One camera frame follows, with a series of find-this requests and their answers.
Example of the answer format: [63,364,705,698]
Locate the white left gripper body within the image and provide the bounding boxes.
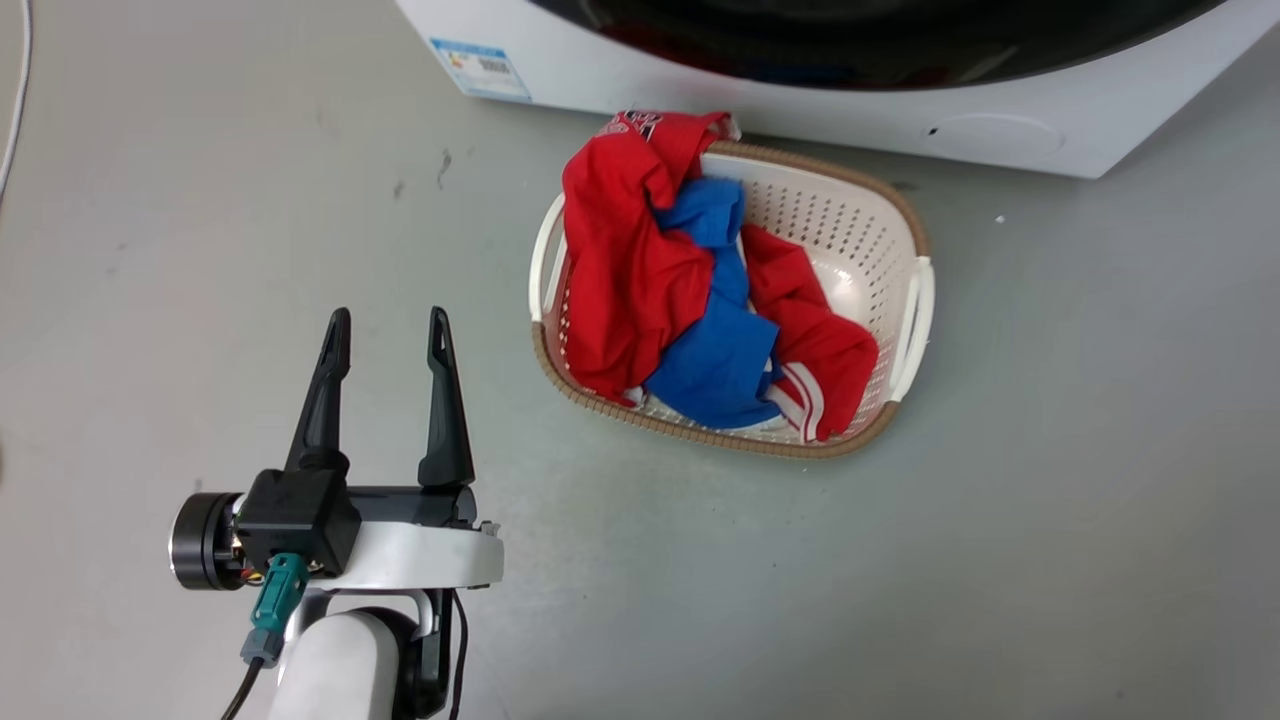
[168,484,505,593]

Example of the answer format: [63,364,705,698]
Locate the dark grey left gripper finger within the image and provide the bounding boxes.
[417,306,477,490]
[284,307,353,477]

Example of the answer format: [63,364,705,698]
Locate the white washing machine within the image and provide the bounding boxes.
[394,0,1280,180]

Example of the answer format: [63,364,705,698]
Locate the dark glass washing machine door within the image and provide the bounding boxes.
[527,0,1228,91]

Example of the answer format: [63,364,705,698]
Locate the red garment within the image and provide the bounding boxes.
[561,110,742,406]

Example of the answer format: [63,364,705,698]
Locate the blue garment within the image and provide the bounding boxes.
[642,177,781,430]

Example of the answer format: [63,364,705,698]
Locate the blue energy label sticker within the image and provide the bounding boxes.
[430,38,533,103]

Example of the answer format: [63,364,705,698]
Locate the red shorts with white stripes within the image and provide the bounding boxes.
[741,224,880,443]

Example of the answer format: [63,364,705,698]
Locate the white plastic laundry basket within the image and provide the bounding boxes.
[529,140,936,460]

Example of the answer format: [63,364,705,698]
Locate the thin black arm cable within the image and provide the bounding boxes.
[448,590,470,720]

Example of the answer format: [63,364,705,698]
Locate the black cable with teal connector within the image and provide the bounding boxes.
[220,553,311,720]

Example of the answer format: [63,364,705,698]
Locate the white cable on floor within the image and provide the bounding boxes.
[0,0,35,206]

